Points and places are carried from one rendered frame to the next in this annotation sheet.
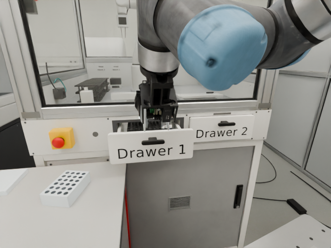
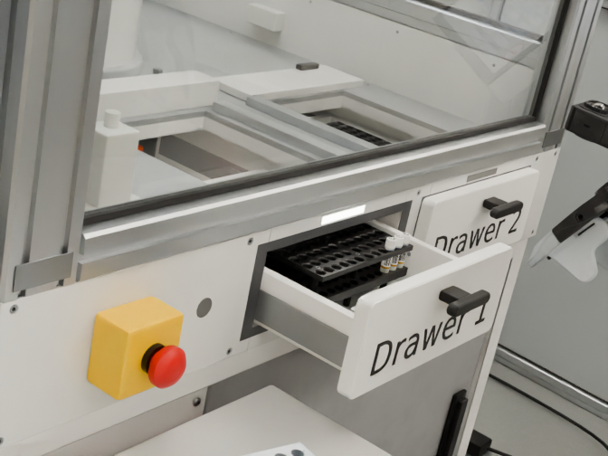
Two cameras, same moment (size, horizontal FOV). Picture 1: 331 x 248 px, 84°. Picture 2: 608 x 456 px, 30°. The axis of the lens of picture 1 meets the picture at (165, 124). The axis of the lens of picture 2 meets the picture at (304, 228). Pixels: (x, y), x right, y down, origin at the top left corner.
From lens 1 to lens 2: 0.99 m
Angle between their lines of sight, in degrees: 44
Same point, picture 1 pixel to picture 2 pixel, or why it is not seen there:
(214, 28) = not seen: outside the picture
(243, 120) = (519, 190)
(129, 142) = (403, 318)
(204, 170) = not seen: hidden behind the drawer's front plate
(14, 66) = (52, 73)
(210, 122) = (465, 207)
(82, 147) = not seen: hidden behind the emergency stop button
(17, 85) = (29, 153)
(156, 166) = (308, 385)
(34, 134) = (27, 355)
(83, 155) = (143, 402)
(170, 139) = (472, 287)
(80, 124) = (175, 280)
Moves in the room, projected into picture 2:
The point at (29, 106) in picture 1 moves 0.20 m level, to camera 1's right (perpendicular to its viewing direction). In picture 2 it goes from (51, 233) to (239, 207)
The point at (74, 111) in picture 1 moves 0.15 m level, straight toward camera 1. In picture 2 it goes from (168, 232) to (318, 282)
